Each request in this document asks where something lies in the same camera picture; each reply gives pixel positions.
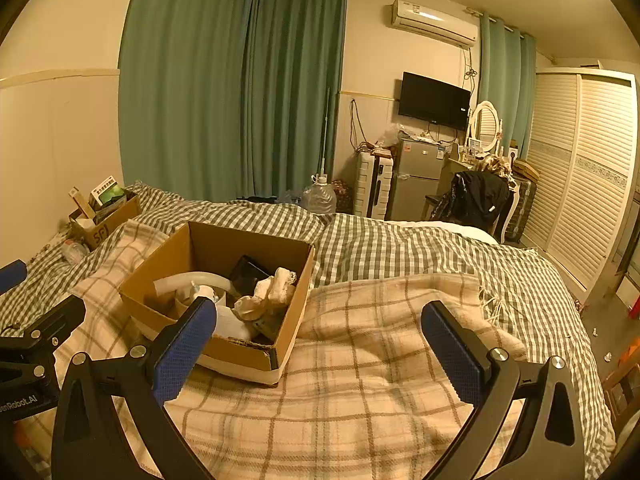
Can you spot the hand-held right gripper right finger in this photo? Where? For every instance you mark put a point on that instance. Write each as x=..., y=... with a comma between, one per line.
x=452, y=355

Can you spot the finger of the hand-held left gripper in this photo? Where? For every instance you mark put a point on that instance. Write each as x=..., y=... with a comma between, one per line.
x=60, y=312
x=12, y=275

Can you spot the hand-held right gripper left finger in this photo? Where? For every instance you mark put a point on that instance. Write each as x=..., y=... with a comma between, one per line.
x=185, y=350

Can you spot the large cardboard box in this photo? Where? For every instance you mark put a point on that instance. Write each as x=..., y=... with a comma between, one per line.
x=145, y=305

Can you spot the black pouch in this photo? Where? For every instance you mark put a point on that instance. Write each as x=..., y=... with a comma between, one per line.
x=247, y=272

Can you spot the white cloth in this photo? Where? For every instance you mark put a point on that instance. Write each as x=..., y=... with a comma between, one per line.
x=270, y=290

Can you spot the clear plastic bag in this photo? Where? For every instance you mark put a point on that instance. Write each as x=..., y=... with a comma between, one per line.
x=74, y=251

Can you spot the beige plaid blanket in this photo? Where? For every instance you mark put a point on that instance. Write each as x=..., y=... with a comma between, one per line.
x=375, y=385

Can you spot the small printed cardboard box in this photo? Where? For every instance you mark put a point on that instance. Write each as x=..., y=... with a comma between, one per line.
x=107, y=225

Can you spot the green white carton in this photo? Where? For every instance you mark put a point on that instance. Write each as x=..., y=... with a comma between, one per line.
x=107, y=194

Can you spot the black jacket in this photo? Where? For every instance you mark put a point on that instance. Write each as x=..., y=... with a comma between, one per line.
x=477, y=200

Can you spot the dark chair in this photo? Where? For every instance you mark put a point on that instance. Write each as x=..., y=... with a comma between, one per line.
x=432, y=199

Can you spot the brown suitcase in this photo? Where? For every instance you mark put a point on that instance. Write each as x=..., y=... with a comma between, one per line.
x=522, y=205

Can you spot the wooden chair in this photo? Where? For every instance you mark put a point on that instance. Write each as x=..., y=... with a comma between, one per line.
x=620, y=390

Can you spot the silver fridge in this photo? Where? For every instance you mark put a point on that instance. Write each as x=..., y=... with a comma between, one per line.
x=412, y=185

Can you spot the white suitcase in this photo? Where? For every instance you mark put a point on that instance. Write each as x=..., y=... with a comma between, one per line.
x=372, y=185

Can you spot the dark floral bag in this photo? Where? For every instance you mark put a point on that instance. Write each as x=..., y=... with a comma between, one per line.
x=344, y=195

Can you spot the floral cloth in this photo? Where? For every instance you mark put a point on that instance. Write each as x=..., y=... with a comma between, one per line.
x=495, y=166

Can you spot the clear water jug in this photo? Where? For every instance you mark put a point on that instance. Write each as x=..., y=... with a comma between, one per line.
x=317, y=200

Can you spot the white louvered wardrobe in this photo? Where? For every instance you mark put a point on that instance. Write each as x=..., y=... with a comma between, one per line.
x=580, y=180

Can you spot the plastic bag on fridge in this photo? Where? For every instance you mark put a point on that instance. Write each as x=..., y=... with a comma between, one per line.
x=391, y=135

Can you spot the white oval mirror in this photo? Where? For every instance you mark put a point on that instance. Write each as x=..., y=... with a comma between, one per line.
x=486, y=122

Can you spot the wide green curtain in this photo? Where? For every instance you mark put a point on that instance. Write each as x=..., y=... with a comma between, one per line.
x=185, y=85

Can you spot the metal pole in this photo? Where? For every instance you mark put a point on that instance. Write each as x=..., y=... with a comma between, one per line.
x=326, y=130

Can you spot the narrow green curtain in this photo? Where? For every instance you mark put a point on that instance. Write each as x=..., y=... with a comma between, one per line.
x=505, y=85

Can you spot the white air conditioner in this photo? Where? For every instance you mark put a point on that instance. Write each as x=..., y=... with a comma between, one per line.
x=432, y=22

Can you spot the black wall television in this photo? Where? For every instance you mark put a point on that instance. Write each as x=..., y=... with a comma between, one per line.
x=432, y=100

